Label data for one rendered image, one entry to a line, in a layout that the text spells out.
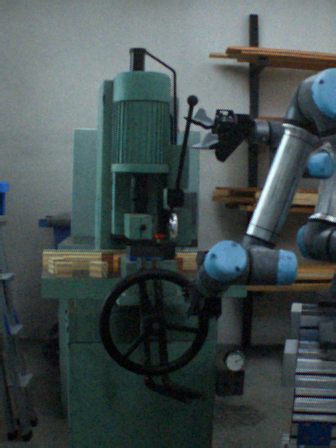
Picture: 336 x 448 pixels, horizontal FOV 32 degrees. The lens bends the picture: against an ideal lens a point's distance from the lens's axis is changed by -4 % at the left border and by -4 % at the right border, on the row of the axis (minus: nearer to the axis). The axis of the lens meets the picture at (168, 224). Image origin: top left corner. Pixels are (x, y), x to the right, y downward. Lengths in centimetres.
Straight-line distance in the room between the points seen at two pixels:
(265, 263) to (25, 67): 337
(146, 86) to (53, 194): 255
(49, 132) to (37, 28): 78
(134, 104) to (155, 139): 12
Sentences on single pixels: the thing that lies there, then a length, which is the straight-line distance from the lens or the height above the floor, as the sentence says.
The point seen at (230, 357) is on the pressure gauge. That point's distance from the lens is 176.
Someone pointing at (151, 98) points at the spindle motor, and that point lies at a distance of 179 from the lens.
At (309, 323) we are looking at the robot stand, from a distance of 196.
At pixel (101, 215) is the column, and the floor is 106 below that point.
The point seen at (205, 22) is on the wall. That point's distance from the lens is 437.
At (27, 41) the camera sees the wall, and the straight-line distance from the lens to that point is 442.
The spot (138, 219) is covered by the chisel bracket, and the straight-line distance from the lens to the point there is 181.
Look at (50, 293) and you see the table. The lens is 171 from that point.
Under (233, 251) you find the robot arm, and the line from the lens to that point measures 119.
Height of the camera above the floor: 118
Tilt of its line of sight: 4 degrees down
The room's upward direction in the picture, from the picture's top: 1 degrees clockwise
